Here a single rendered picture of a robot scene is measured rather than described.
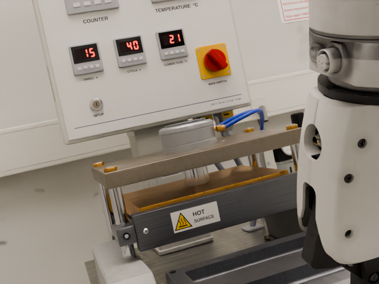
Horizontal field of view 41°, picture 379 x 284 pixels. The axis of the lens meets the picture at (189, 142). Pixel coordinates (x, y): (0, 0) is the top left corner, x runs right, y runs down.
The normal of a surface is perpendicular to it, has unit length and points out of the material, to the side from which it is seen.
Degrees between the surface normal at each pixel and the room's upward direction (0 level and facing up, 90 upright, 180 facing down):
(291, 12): 90
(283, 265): 0
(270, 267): 0
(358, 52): 101
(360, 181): 108
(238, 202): 90
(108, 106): 90
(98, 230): 90
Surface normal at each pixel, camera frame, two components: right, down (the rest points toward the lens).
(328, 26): -0.86, 0.27
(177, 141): -0.34, 0.12
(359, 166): 0.19, 0.31
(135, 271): -0.21, -0.98
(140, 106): 0.27, 0.00
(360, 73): -0.59, 0.36
